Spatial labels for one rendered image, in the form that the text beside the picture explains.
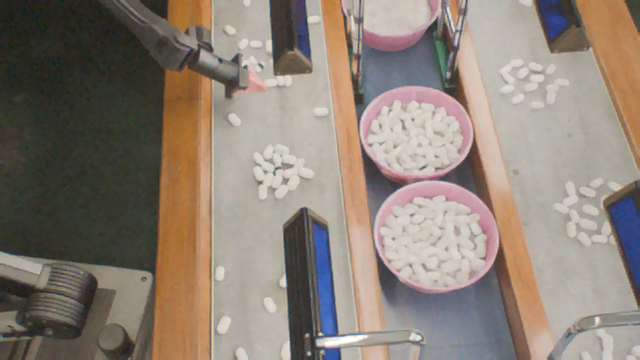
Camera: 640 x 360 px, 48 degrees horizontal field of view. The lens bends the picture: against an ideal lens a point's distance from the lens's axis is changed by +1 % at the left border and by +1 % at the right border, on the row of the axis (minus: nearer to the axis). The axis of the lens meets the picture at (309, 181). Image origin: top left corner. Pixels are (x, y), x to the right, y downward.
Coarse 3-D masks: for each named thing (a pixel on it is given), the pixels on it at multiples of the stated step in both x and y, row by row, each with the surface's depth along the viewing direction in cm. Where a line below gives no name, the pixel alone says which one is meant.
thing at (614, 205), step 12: (636, 180) 120; (624, 192) 122; (636, 192) 120; (612, 204) 123; (624, 204) 121; (636, 204) 119; (612, 216) 123; (624, 216) 121; (636, 216) 119; (612, 228) 122; (624, 228) 120; (636, 228) 118; (624, 240) 120; (636, 240) 118; (624, 252) 119; (636, 252) 117; (624, 264) 119; (636, 264) 117; (636, 276) 116; (636, 288) 116; (636, 300) 116
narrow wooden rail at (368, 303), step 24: (336, 0) 195; (336, 24) 190; (336, 48) 186; (336, 72) 181; (336, 96) 177; (336, 120) 173; (336, 144) 171; (360, 168) 165; (360, 192) 162; (360, 216) 158; (360, 240) 155; (360, 264) 152; (360, 288) 149; (360, 312) 146
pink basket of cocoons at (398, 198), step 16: (400, 192) 161; (416, 192) 163; (432, 192) 164; (448, 192) 163; (464, 192) 161; (384, 208) 160; (480, 208) 159; (480, 224) 160; (496, 240) 154; (480, 272) 151; (416, 288) 156; (432, 288) 148; (448, 288) 148
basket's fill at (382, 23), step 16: (368, 0) 200; (384, 0) 199; (400, 0) 199; (416, 0) 199; (368, 16) 196; (384, 16) 195; (400, 16) 195; (416, 16) 196; (384, 32) 193; (400, 32) 193
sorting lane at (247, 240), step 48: (240, 0) 200; (240, 96) 181; (288, 96) 181; (240, 144) 173; (288, 144) 173; (240, 192) 166; (288, 192) 165; (336, 192) 165; (240, 240) 159; (336, 240) 158; (240, 288) 153; (336, 288) 152; (240, 336) 147; (288, 336) 147
